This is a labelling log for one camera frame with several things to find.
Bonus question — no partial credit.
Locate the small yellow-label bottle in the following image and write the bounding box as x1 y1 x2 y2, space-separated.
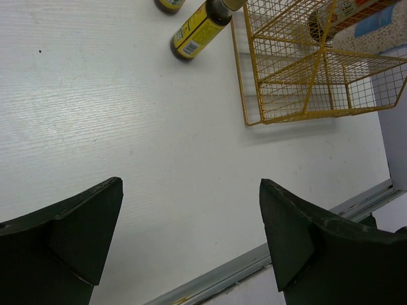
154 0 185 15
170 0 247 62

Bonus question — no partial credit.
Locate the white granule jar silver lid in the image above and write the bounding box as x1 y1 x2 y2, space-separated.
332 1 406 55

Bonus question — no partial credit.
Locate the yellow wire rack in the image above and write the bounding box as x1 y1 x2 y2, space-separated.
231 1 406 126

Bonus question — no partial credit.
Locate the dark sauce bottle red label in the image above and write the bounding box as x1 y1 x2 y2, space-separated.
308 1 397 43

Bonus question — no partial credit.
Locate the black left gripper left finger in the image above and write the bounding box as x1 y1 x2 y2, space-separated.
1 177 123 305

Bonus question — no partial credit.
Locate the front small yellow-label bottle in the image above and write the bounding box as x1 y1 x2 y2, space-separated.
170 0 247 62

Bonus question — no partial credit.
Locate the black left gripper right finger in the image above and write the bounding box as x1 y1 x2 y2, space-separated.
259 179 406 304

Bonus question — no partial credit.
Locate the rear small yellow-label bottle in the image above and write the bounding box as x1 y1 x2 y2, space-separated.
154 0 185 15

